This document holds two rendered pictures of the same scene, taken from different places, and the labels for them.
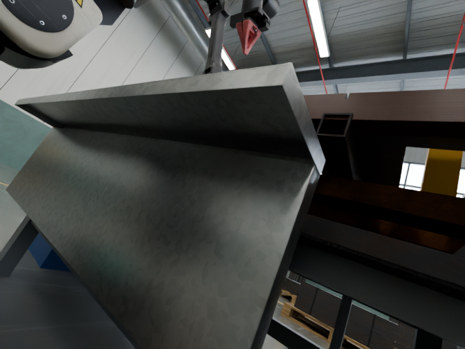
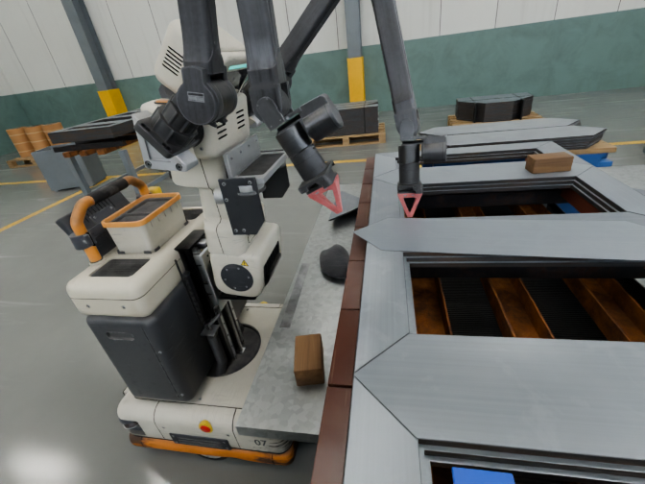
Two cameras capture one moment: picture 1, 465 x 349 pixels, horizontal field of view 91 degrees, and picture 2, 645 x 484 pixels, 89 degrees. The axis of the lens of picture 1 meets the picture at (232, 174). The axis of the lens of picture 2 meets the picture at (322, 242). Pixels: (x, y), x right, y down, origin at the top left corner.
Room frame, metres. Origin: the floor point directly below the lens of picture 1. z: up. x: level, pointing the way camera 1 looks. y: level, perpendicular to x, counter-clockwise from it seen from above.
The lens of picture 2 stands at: (0.22, -0.46, 1.29)
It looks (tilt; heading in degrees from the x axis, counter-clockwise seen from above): 30 degrees down; 65
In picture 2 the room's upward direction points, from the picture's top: 8 degrees counter-clockwise
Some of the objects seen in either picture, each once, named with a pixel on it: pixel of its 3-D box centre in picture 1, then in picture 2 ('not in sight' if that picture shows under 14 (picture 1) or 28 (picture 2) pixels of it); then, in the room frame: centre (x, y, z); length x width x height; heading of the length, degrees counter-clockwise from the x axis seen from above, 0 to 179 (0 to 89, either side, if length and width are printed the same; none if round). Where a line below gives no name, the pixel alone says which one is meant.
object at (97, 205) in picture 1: (89, 185); not in sight; (0.74, 0.39, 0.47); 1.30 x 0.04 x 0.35; 51
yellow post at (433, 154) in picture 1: (439, 178); not in sight; (0.39, -0.38, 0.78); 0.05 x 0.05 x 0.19; 51
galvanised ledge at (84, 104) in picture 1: (99, 120); (332, 253); (0.67, 0.44, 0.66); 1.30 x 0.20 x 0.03; 51
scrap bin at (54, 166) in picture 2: not in sight; (71, 166); (-0.81, 5.55, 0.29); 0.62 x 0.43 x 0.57; 158
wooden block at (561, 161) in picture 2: not in sight; (548, 162); (1.39, 0.15, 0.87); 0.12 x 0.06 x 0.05; 146
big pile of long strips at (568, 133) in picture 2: not in sight; (502, 136); (1.78, 0.60, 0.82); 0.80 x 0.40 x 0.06; 141
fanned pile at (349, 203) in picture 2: not in sight; (348, 204); (0.92, 0.69, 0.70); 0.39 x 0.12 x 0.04; 51
